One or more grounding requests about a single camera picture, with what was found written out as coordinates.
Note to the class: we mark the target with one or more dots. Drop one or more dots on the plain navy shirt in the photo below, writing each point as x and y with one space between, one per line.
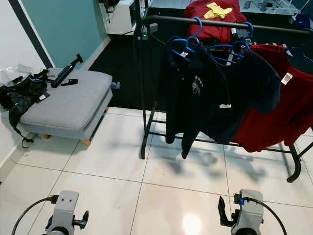
254 83

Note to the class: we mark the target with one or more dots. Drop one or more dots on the red shirt with yellow print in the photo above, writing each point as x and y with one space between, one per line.
220 27

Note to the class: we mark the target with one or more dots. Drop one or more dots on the grey cushioned ottoman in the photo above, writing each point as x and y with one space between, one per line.
68 105

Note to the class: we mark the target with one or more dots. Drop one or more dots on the small black remote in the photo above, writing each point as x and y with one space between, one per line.
69 82

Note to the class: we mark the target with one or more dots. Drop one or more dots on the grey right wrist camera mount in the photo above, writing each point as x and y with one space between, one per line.
249 215

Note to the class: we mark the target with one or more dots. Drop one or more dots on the dark blue shirt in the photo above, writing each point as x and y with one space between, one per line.
301 61

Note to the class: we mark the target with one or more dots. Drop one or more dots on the black metal clothes rack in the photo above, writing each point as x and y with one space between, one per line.
142 98

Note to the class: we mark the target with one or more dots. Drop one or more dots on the small blue bag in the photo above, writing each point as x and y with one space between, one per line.
302 20

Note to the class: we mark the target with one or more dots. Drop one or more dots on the white cabinet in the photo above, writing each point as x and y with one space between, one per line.
124 17

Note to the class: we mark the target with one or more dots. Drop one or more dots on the red shirt with white tag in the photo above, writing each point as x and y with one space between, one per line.
283 117

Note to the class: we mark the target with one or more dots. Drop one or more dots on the clear plastic bag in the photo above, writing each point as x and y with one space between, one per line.
13 72

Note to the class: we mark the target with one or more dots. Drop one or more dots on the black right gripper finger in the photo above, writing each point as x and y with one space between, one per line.
223 210

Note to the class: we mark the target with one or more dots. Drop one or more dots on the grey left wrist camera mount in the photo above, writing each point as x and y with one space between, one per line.
66 208

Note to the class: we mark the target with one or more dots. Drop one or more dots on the black stick-shaped device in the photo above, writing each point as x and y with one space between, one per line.
63 74

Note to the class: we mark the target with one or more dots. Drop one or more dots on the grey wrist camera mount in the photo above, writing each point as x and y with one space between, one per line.
249 215
66 208

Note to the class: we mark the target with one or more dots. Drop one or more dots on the blue plastic hanger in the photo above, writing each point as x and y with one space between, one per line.
178 41
222 47

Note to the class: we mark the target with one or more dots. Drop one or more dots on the navy polo shirt white emblem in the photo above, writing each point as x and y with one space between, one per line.
195 103

